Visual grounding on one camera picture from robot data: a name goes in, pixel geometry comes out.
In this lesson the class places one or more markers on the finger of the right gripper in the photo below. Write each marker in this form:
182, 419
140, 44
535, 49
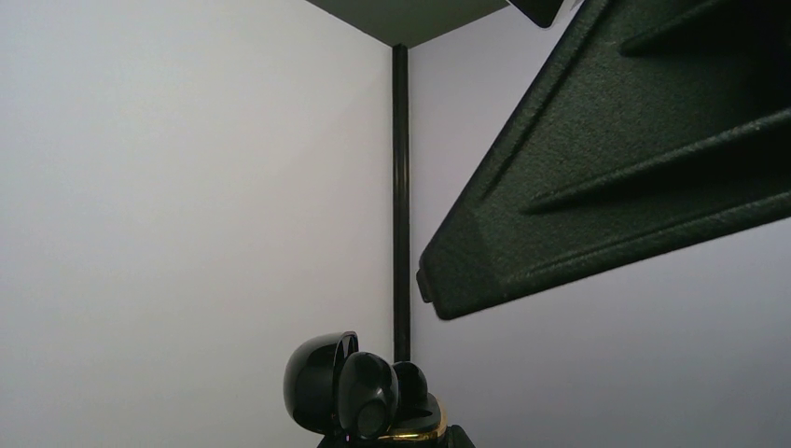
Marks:
652, 126

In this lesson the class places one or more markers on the black earbud case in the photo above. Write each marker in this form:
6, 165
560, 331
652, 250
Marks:
310, 398

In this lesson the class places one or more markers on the small black earbud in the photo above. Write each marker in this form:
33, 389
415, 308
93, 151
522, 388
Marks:
412, 389

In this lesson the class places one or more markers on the black frame post left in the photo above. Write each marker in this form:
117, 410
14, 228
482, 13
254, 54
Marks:
401, 204

